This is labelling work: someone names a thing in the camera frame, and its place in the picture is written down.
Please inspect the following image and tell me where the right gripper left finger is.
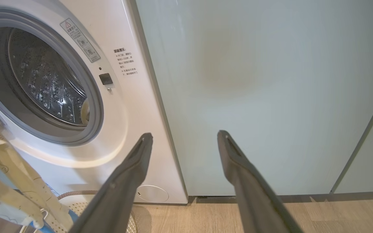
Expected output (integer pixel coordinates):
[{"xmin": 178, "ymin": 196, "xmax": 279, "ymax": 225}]
[{"xmin": 68, "ymin": 133, "xmax": 153, "ymax": 233}]

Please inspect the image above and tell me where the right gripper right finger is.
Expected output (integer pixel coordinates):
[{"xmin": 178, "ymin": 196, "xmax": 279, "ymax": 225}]
[{"xmin": 217, "ymin": 130, "xmax": 303, "ymax": 233}]

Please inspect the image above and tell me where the white perforated laundry basket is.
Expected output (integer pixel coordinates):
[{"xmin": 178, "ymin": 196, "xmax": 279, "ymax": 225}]
[{"xmin": 48, "ymin": 190, "xmax": 137, "ymax": 233}]

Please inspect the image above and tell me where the white washing machine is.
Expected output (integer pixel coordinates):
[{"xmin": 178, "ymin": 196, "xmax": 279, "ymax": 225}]
[{"xmin": 0, "ymin": 0, "xmax": 189, "ymax": 205}]

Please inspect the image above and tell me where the grey warning sticker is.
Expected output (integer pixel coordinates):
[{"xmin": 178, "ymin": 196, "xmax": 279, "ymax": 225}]
[{"xmin": 60, "ymin": 18, "xmax": 101, "ymax": 63}]

